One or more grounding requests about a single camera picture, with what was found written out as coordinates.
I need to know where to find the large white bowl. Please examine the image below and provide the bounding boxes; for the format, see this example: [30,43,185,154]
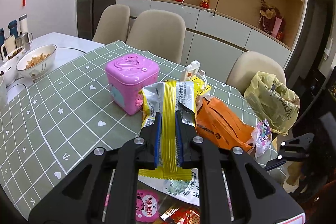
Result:
[16,44,57,81]

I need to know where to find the red gift bag bouquet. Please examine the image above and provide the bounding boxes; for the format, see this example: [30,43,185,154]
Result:
[257,0,286,41]

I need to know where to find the white yellow toy box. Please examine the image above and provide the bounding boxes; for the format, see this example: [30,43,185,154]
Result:
[181,60,211,95]

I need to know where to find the beige chair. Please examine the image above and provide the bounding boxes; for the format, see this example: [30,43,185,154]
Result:
[126,10,186,63]
[226,51,286,95]
[92,5,130,44]

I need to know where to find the middle beige chair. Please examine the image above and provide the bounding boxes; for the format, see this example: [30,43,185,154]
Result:
[126,10,186,63]

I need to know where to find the near beige chair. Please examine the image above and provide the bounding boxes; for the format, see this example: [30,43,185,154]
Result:
[226,51,286,95]

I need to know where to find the orange plastic bag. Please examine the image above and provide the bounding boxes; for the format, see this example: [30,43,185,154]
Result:
[196,97,254,152]

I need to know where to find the white thermos bottle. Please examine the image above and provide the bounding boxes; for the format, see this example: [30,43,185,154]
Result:
[19,14,29,34]

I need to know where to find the far beige chair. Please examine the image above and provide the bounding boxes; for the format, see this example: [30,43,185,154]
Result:
[92,5,130,44]

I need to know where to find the right red figurine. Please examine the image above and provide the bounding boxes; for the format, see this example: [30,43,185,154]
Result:
[199,0,210,9]

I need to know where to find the white mug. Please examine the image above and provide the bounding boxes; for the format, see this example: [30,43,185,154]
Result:
[1,35,16,59]

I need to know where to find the colorful cartoon snack bag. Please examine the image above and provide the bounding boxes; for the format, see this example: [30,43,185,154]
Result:
[251,119,272,158]

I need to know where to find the green grid tablecloth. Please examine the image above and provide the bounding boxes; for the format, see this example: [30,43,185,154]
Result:
[0,40,285,221]

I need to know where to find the blue thermos bottle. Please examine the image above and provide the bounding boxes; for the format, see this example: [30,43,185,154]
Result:
[8,19,18,39]
[0,28,5,47]

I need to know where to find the white rectangular dish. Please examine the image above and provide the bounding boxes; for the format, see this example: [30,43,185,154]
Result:
[1,47,25,87]

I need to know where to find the metal mug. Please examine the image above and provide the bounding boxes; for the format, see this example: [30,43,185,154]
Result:
[15,32,33,52]

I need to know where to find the red gold snack wrapper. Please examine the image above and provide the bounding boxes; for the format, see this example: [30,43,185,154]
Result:
[160,205,201,224]

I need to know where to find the yellow striped snack bag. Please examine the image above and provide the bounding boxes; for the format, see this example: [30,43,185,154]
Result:
[139,80,204,206]

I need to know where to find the pink toy box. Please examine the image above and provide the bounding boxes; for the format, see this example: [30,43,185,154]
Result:
[105,53,159,115]

